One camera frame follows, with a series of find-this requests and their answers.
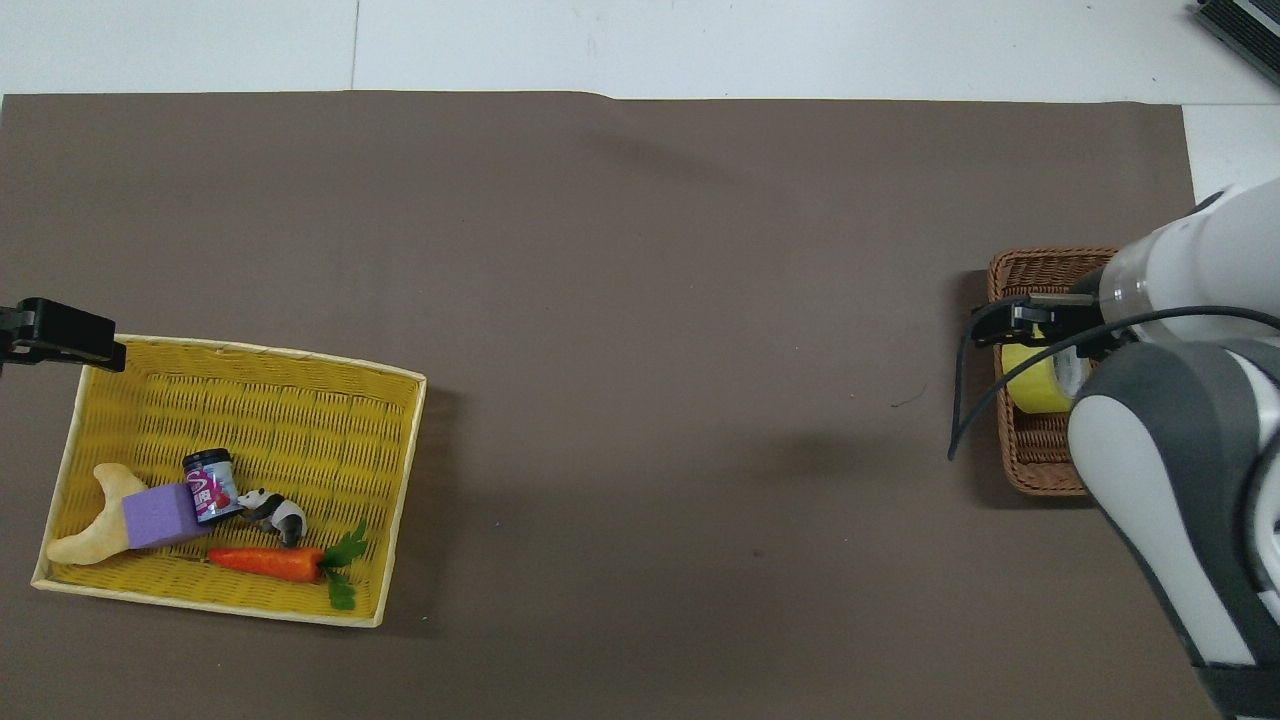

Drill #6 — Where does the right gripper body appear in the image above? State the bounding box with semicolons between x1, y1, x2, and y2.
1048;263;1111;336

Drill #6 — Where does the yellow tape roll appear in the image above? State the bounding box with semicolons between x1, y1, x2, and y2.
1002;338;1093;415

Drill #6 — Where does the brown wicker basket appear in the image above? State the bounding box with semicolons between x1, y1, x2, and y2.
987;247;1123;498

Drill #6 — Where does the yellow woven basket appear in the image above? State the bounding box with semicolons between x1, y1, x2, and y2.
30;333;429;629

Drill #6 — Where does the panda figurine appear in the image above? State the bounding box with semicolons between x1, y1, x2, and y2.
236;487;308;549

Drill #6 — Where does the orange carrot toy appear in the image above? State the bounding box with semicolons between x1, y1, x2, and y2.
206;522;369;612

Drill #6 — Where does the small black-lidded jar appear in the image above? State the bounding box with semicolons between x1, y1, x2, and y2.
182;448;244;527

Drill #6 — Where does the purple foam block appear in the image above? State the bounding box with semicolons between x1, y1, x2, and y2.
120;482;213;551

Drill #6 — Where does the black stand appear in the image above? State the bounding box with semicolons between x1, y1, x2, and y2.
0;297;128;374

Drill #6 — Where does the cream bread toy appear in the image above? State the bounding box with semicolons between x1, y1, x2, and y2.
45;463;151;566

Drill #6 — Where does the black cable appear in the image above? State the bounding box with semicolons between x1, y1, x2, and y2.
946;298;1280;463

